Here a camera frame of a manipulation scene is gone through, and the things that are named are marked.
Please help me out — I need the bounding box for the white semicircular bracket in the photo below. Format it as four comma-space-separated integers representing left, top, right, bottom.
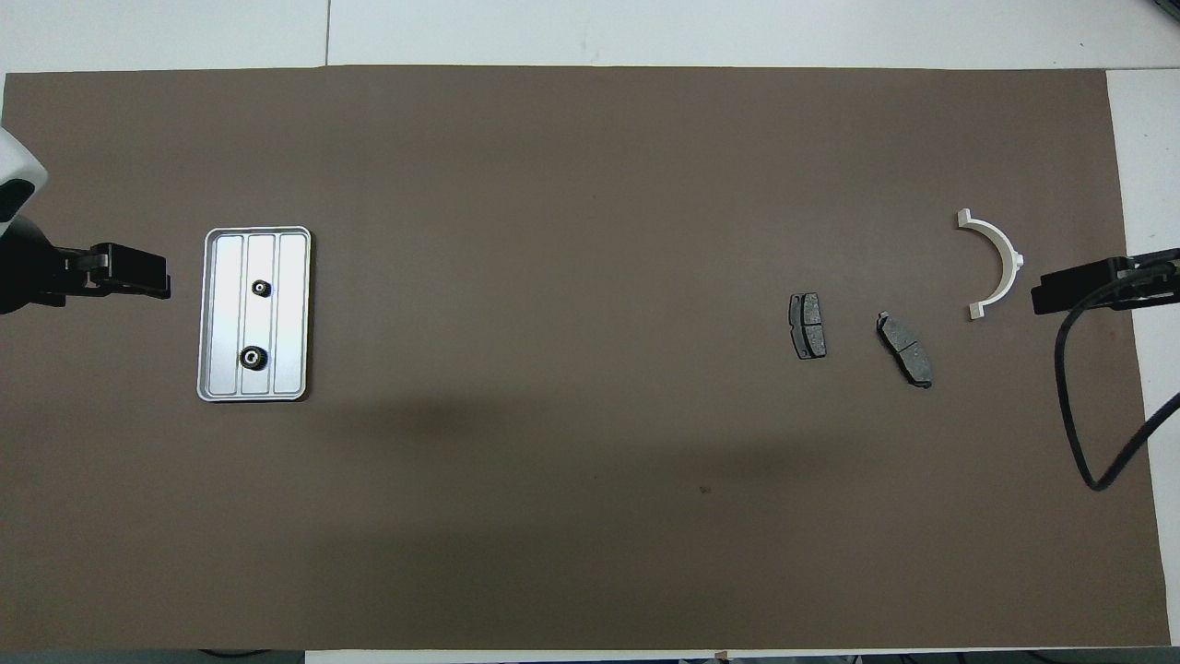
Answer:
956, 209, 1026, 321

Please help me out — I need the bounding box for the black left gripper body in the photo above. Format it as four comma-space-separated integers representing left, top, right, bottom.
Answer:
0, 219, 62, 314

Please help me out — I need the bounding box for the silver metal tray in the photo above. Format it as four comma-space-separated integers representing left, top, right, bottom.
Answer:
195, 226, 313, 403

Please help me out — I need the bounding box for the brown table mat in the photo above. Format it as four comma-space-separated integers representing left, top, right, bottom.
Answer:
0, 65, 1172, 651

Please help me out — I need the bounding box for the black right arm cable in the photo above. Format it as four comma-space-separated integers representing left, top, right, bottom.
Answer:
1054, 267, 1180, 492

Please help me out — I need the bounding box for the long dark brake pad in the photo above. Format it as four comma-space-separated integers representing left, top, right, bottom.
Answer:
875, 311, 934, 389

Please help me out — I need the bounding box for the short dark brake pad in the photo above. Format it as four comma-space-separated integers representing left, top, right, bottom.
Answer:
788, 292, 828, 361

